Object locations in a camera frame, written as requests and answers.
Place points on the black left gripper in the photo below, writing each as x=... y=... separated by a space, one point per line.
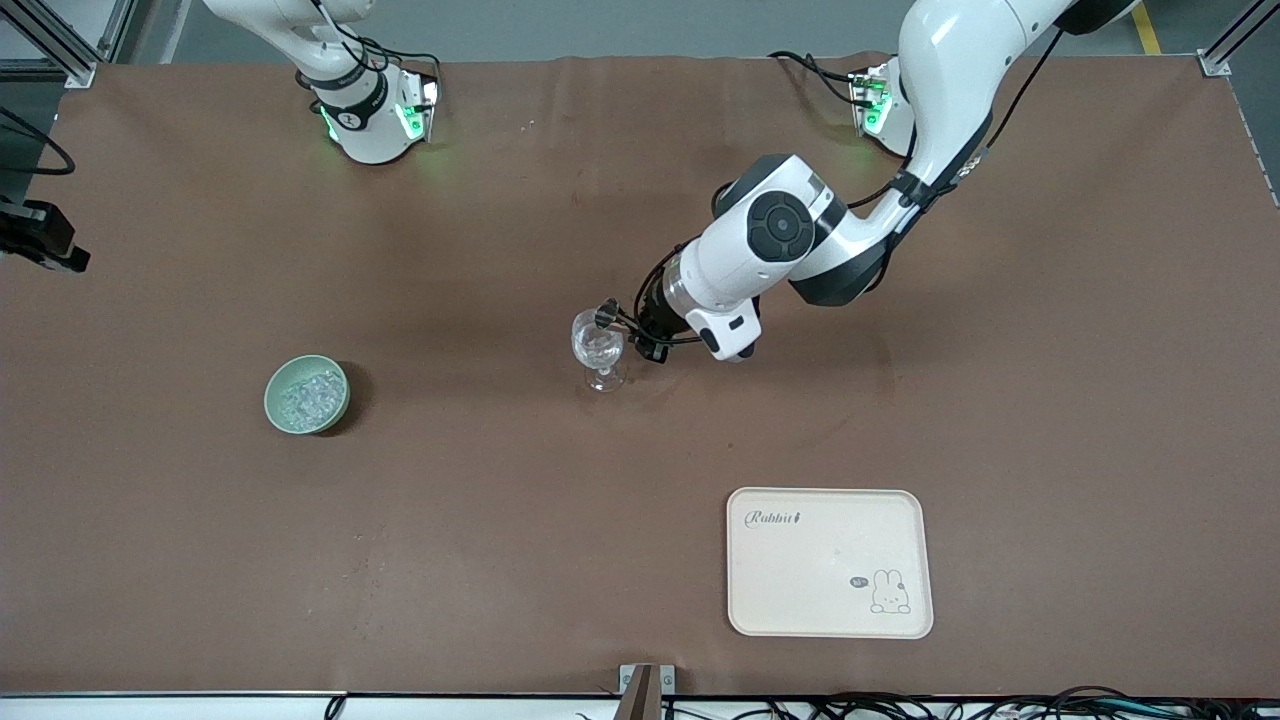
x=652 y=311

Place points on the clear wine glass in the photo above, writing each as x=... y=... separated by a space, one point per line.
x=597 y=350

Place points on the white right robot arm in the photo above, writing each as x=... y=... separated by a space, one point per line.
x=365 y=130

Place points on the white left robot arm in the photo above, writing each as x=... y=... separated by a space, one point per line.
x=780 y=225

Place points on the clear ice cubes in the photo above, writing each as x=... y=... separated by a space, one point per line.
x=310 y=398

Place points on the brown table mat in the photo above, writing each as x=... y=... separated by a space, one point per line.
x=640 y=480

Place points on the green ceramic bowl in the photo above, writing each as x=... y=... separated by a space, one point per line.
x=275 y=410

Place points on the cream rabbit print tray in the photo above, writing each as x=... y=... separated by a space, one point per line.
x=820 y=580

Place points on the yellow floor tape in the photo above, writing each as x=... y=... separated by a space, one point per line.
x=1146 y=30

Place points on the aluminium frame profile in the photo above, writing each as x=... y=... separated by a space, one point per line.
x=1235 y=40
x=70 y=45

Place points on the grey metal bracket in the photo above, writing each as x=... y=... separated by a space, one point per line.
x=667 y=680

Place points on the brown vertical post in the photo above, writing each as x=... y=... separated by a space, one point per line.
x=640 y=695

